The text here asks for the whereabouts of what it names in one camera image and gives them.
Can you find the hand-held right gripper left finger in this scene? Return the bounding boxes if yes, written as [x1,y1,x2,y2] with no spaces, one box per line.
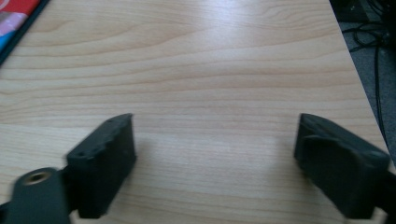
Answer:
[65,113,137,219]

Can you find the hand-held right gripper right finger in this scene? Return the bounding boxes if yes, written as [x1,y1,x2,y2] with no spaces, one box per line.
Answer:
[293,113,392,220]

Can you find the blue picture book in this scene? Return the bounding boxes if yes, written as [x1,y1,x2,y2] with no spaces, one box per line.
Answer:
[0,0,51,67]

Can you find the black stand base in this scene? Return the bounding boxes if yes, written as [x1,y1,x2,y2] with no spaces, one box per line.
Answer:
[329,0,396,23]

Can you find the looped black floor cable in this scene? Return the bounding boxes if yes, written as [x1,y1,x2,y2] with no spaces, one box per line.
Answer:
[341,21,396,53]

